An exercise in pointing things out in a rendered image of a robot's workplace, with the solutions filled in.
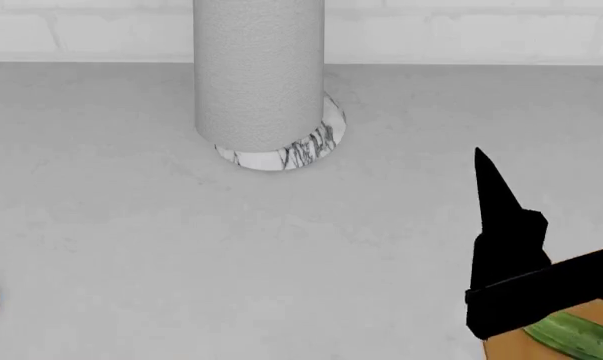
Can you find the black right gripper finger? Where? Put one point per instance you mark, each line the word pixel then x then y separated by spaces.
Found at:
pixel 501 232

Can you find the green cucumber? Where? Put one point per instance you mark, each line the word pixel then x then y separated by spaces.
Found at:
pixel 576 333

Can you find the light wooden cutting board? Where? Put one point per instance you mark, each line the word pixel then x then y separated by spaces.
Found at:
pixel 521 347

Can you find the marble paper towel holder base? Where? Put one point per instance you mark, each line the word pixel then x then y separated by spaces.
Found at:
pixel 301 150

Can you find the white paper towel roll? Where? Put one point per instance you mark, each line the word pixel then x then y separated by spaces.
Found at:
pixel 258 75

